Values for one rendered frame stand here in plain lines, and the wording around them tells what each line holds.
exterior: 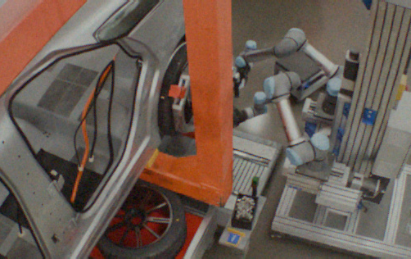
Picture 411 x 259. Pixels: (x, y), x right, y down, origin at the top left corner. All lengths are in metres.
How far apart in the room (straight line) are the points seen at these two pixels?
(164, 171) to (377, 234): 1.61
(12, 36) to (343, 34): 4.63
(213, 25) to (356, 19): 3.71
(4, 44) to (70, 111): 2.25
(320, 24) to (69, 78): 3.02
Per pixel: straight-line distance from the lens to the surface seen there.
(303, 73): 4.34
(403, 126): 2.89
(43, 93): 3.45
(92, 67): 3.47
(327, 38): 5.30
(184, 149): 3.89
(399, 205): 3.81
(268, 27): 5.34
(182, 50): 3.25
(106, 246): 3.21
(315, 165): 3.03
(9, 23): 1.07
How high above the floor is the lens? 3.30
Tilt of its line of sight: 50 degrees down
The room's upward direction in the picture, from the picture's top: 4 degrees counter-clockwise
